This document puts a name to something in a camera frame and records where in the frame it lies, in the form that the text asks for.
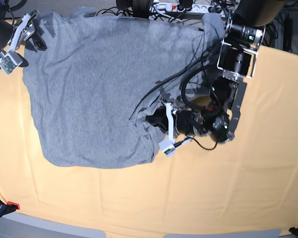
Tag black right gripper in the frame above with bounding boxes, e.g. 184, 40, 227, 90
13, 20, 47, 51

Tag blue red clamp left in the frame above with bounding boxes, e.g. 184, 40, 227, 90
0, 200, 20, 217

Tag white power strip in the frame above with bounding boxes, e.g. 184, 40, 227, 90
149, 2, 236, 18

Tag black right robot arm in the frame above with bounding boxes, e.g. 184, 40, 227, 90
0, 0, 47, 53

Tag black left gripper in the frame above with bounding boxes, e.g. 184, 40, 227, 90
146, 106, 206, 136

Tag grey t-shirt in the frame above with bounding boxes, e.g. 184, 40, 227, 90
23, 7, 224, 169

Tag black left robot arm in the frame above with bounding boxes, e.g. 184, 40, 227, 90
146, 0, 286, 147

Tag yellow table cloth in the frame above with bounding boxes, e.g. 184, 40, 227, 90
0, 47, 298, 238

